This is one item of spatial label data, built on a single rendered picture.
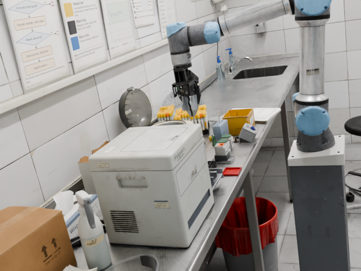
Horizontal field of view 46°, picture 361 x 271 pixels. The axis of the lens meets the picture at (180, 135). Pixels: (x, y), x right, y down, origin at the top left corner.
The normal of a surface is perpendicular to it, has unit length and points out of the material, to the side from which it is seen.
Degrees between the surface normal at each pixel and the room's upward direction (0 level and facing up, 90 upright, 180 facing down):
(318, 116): 97
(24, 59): 93
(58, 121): 90
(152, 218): 90
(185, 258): 0
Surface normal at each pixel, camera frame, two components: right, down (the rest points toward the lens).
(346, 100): -0.35, 0.35
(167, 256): -0.17, -0.94
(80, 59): 0.95, 0.00
